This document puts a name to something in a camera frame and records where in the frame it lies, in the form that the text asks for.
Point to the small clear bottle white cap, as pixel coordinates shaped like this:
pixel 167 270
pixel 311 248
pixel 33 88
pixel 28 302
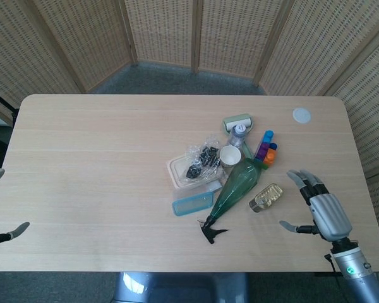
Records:
pixel 239 134

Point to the beige plastic container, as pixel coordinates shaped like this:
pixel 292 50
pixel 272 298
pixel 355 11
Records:
pixel 177 170

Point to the pale green lint roller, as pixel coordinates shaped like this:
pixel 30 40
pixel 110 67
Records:
pixel 235 120

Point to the woven bamboo folding screen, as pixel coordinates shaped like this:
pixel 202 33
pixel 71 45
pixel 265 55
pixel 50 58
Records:
pixel 161 31

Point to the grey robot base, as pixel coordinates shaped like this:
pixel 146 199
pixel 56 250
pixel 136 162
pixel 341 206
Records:
pixel 183 288

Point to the clear bag of black pieces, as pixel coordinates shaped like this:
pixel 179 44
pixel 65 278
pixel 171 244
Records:
pixel 208 158

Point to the black metal stand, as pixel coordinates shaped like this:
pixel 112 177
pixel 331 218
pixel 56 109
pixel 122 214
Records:
pixel 1 101

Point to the white paper cup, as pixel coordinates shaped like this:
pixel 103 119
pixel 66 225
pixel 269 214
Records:
pixel 230 155

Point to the blue container lid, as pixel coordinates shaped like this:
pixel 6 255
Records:
pixel 192 205

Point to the green spray bottle black trigger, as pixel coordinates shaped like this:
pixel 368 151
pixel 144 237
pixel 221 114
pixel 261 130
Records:
pixel 237 186

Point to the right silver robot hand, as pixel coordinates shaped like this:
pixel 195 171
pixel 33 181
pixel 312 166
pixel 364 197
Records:
pixel 330 214

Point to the colourful toy building blocks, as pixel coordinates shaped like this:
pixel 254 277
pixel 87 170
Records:
pixel 265 150

